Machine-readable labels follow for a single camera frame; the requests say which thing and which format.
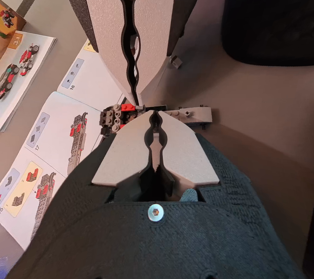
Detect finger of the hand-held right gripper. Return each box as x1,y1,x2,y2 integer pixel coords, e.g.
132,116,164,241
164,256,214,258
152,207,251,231
83,0,136,103
134,0,176,103

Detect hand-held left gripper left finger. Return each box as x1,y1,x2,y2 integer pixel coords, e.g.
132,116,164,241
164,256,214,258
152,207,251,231
91,110,157,189

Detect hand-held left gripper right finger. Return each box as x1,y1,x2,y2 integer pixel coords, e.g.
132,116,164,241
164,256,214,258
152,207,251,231
157,110,221,196

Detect grey red toy brick model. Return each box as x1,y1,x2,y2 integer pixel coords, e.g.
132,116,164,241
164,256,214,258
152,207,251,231
99,103,212,137

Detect car cover instruction booklet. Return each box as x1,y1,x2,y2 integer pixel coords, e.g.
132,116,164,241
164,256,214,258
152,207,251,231
0,30,57,133

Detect helicopter picture toy box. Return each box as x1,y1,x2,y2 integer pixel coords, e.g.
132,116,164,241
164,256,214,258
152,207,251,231
0,0,27,60

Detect open instruction booklet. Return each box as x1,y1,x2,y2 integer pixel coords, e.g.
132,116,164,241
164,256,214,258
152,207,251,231
0,39,138,251

